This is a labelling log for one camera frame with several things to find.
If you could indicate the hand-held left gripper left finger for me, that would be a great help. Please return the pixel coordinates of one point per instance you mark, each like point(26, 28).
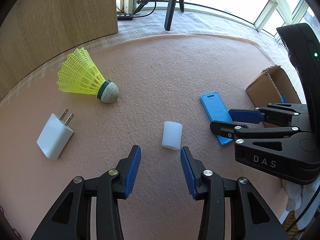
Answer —
point(132, 172)

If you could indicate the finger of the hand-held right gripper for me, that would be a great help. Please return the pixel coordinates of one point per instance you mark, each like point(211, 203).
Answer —
point(245, 116)
point(222, 128)

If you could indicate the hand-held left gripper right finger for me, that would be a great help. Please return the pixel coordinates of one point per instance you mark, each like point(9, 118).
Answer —
point(187, 172)

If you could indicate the blue plastic tag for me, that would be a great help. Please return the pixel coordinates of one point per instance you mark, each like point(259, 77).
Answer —
point(215, 110)

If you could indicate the cardboard box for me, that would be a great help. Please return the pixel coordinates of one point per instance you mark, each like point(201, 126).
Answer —
point(267, 87)

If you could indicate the white plastic cap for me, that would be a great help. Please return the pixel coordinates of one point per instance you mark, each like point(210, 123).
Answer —
point(172, 135)

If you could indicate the person's right hand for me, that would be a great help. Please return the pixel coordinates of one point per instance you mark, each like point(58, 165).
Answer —
point(295, 195)

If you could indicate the yellow shuttlecock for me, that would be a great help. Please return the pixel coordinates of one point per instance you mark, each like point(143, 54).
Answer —
point(80, 76)

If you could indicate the black tripod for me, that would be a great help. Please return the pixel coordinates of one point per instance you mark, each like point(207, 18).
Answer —
point(172, 5)

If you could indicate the black power strip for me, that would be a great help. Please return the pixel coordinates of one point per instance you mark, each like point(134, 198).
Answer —
point(125, 17)

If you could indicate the large wooden board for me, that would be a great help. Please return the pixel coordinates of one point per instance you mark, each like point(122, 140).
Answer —
point(50, 25)

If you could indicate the white wall charger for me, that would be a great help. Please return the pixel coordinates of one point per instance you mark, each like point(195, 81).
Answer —
point(55, 137)

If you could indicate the white window frame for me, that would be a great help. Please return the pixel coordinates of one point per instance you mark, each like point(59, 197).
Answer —
point(272, 5)

